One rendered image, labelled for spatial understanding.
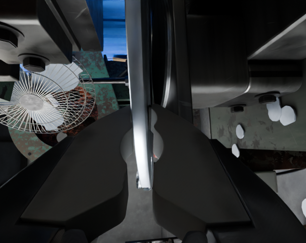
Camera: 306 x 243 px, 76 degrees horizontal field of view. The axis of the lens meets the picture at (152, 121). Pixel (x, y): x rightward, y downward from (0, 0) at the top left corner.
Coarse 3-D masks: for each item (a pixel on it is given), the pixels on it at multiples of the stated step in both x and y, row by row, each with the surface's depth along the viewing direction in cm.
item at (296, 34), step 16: (240, 0) 19; (256, 0) 17; (272, 0) 15; (288, 0) 14; (304, 0) 12; (256, 16) 17; (272, 16) 15; (288, 16) 14; (304, 16) 12; (256, 32) 17; (272, 32) 15; (288, 32) 14; (304, 32) 14; (256, 48) 17; (272, 48) 16; (288, 48) 17; (304, 48) 17
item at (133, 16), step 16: (128, 0) 9; (144, 0) 10; (128, 16) 9; (144, 16) 10; (128, 32) 9; (144, 32) 10; (128, 48) 9; (144, 48) 9; (128, 64) 9; (144, 64) 9; (144, 80) 10; (144, 96) 10; (144, 112) 10; (144, 128) 11; (144, 144) 11; (144, 160) 12; (144, 176) 14
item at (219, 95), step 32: (160, 0) 19; (160, 32) 19; (192, 32) 18; (224, 32) 18; (160, 64) 20; (192, 64) 18; (224, 64) 18; (256, 64) 19; (288, 64) 19; (160, 96) 21; (192, 96) 20; (224, 96) 20; (256, 96) 20
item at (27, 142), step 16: (96, 64) 154; (112, 64) 155; (48, 96) 150; (64, 96) 156; (80, 96) 158; (96, 96) 152; (112, 96) 153; (128, 96) 182; (16, 112) 145; (64, 112) 142; (80, 112) 157; (96, 112) 158; (112, 112) 152; (16, 128) 144; (32, 128) 146; (80, 128) 156; (16, 144) 143; (32, 144) 144; (48, 144) 152; (32, 160) 144
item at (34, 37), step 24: (0, 0) 17; (24, 0) 17; (48, 0) 19; (0, 24) 17; (24, 24) 17; (48, 24) 19; (0, 48) 19; (24, 48) 22; (48, 48) 22; (72, 48) 28
